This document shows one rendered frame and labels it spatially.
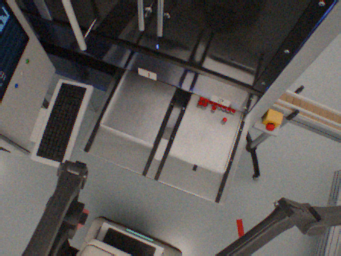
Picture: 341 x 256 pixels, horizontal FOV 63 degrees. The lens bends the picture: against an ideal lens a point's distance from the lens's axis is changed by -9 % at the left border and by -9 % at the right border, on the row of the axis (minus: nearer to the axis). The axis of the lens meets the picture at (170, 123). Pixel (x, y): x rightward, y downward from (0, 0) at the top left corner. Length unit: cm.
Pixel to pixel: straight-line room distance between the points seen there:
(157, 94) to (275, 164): 129
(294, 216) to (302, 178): 165
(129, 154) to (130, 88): 32
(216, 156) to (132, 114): 43
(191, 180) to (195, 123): 27
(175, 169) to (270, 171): 119
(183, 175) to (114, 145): 33
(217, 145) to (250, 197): 100
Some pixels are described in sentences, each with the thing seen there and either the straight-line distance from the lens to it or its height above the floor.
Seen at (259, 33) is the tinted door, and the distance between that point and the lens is 91.
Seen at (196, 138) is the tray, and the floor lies 88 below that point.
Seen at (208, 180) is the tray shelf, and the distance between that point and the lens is 137.
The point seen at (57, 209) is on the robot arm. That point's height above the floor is 147.
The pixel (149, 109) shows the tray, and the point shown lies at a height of 88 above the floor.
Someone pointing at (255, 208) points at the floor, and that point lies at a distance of 234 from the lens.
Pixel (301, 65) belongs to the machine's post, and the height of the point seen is 147.
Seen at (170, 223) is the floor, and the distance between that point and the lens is 222.
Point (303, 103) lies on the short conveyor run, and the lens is 158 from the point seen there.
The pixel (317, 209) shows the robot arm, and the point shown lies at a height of 136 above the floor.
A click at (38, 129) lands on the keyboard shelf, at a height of 80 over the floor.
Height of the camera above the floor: 222
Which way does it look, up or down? 72 degrees down
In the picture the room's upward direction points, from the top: 10 degrees clockwise
